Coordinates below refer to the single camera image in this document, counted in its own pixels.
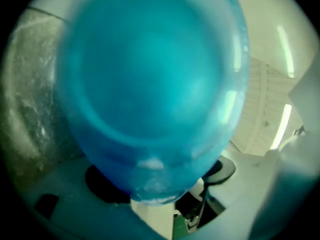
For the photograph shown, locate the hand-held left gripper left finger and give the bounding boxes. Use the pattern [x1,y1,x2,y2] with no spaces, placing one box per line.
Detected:
[56,0,251,206]

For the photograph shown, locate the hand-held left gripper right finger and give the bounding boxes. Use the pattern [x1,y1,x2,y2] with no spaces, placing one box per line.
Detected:
[248,65,320,240]

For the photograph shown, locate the long ceiling light tube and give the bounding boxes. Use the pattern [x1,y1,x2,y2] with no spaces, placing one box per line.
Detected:
[276,24,296,79]
[270,103,293,150]

